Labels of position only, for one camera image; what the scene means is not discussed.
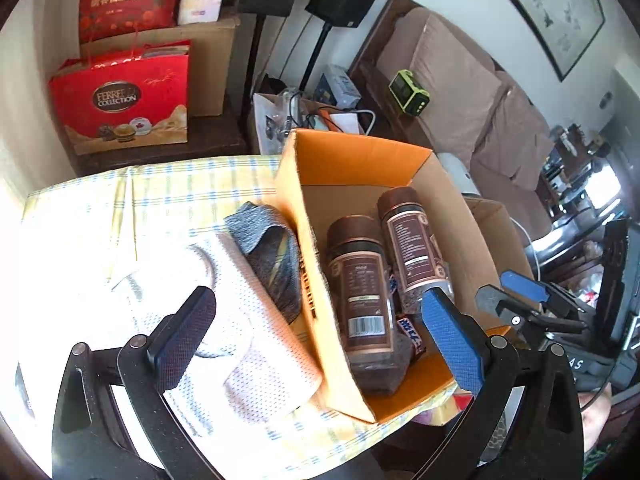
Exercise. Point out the grey knitted cloth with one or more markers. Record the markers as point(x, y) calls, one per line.
point(246, 225)

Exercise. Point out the grey mesh cloth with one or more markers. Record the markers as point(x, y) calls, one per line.
point(260, 320)

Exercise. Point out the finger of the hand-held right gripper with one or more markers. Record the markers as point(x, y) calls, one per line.
point(522, 284)
point(515, 310)

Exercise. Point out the dark wooden table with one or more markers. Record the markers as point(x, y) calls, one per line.
point(575, 230)

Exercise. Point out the red chocolate gift bag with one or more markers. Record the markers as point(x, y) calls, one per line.
point(120, 100)

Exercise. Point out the brown cardboard box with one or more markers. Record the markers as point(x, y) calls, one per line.
point(212, 70)

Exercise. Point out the orange cardboard box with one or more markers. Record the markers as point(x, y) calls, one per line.
point(345, 160)

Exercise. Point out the chocolate candy bar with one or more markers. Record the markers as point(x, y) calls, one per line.
point(412, 335)

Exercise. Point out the brown label clear jar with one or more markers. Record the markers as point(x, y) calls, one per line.
point(362, 300)
point(415, 245)

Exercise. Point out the green portable device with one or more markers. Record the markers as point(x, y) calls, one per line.
point(410, 92)

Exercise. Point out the person's right forearm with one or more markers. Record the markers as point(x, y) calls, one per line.
point(595, 422)

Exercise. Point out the small blue box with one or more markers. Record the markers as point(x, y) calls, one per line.
point(336, 85)

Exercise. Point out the brown sofa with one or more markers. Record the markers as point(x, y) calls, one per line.
point(450, 70)

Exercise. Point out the open brown carton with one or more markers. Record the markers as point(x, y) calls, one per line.
point(495, 230)

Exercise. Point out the black striped cloth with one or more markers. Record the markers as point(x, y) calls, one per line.
point(277, 275)

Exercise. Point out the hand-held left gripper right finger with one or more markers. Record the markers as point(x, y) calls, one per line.
point(450, 342)

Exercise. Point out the framed wall painting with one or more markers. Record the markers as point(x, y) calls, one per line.
point(555, 5)

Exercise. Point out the white plastic bag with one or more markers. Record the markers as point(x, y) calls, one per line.
point(270, 120)

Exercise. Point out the yellow checked tablecloth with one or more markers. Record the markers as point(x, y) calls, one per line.
point(165, 180)

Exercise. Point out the white tall appliance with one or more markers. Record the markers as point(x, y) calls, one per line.
point(625, 90)

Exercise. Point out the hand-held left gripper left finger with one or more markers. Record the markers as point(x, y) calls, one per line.
point(186, 330)

